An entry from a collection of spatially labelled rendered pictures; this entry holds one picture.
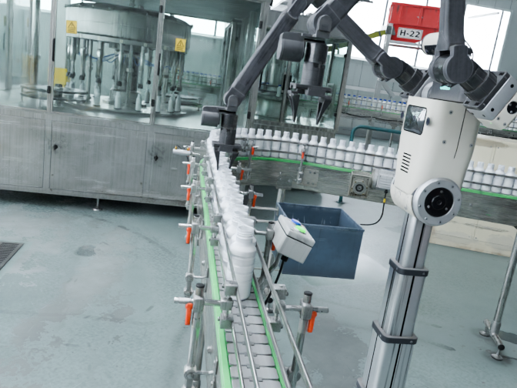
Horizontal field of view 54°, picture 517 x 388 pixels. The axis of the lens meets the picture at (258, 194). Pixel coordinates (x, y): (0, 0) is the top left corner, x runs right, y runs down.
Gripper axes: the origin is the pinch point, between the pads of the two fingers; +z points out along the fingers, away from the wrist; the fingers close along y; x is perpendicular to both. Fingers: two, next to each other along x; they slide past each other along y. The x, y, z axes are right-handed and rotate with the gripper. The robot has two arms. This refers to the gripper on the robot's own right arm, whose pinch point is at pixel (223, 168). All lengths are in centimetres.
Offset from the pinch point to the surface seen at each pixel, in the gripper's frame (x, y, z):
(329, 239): -10, -47, 26
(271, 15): -494, -81, -102
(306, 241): 56, -19, 5
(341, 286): -171, -117, 117
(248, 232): 73, -1, -1
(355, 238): -10, -58, 24
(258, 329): 86, -4, 15
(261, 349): 93, -3, 15
